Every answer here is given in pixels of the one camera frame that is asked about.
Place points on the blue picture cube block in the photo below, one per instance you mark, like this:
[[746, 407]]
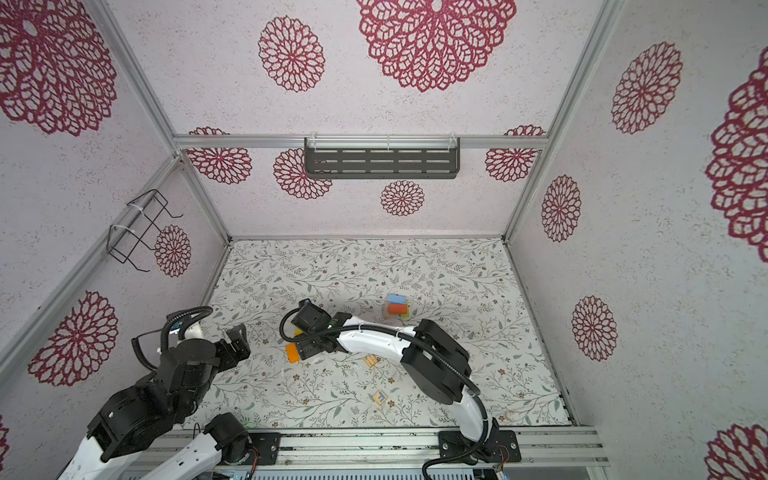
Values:
[[379, 397]]

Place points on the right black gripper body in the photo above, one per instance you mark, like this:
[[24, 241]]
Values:
[[309, 345]]

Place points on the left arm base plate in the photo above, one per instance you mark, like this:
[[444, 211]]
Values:
[[263, 449]]

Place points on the orange rectangular block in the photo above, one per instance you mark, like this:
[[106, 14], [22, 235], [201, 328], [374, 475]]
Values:
[[292, 353]]

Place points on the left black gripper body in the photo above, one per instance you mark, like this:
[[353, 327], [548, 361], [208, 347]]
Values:
[[227, 357]]

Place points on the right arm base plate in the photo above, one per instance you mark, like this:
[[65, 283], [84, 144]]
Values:
[[501, 447]]

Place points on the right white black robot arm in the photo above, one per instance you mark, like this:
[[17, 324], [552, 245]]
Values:
[[436, 363]]

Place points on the green rectangular block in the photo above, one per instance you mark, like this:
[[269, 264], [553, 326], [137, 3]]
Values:
[[406, 314]]

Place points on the red rectangular block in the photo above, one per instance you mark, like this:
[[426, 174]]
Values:
[[395, 309]]

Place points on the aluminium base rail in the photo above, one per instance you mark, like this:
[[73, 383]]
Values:
[[399, 453]]

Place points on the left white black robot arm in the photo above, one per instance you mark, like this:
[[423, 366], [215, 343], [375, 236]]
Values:
[[132, 419]]

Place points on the grey metal wall shelf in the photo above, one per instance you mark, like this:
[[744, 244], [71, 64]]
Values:
[[382, 160]]

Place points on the light blue rectangular block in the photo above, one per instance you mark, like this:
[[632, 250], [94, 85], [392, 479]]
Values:
[[396, 299]]

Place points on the black wire wall rack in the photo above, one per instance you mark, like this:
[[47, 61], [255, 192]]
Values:
[[124, 239]]

